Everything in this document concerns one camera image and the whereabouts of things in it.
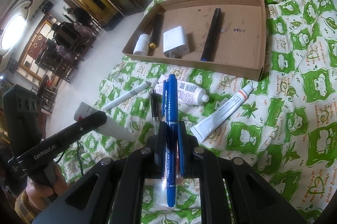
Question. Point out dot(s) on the person's left forearm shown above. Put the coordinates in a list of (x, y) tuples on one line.
[(26, 209)]

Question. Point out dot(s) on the white pill bottle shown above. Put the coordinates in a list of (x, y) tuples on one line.
[(140, 46)]

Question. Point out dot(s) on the black ballpoint pen silver tip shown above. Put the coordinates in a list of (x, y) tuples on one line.
[(155, 105)]

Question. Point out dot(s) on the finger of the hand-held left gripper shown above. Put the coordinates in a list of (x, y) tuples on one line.
[(84, 126)]

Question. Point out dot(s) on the clear plastic cap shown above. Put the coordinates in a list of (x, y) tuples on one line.
[(158, 195)]

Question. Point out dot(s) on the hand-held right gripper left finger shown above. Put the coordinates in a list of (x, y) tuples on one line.
[(162, 139)]

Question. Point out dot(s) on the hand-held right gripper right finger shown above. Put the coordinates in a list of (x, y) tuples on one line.
[(181, 145)]

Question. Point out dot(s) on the green printed blanket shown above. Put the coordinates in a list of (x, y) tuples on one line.
[(289, 108)]

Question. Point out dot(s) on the black pen yellow end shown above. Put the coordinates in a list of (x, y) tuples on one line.
[(157, 26)]

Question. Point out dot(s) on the thin blue pen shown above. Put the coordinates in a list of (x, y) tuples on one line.
[(164, 97)]

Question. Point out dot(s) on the red white tube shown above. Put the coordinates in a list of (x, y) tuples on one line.
[(118, 131)]

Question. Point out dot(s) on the shallow cardboard box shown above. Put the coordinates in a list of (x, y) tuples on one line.
[(237, 50)]

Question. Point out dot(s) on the long black marker pen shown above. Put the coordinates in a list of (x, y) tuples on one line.
[(212, 31)]

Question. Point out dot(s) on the white ointment tube orange band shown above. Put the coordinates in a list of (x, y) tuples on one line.
[(218, 118)]

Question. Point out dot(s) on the pink white tube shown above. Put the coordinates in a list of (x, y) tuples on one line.
[(189, 92)]

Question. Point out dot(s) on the oval window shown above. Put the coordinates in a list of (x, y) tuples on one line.
[(13, 31)]

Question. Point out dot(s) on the white charger adapter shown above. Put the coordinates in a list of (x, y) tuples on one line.
[(175, 39)]

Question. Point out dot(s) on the blue marker pen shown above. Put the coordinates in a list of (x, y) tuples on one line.
[(171, 108)]

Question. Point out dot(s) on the person's left hand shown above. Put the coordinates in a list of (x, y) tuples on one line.
[(36, 191)]

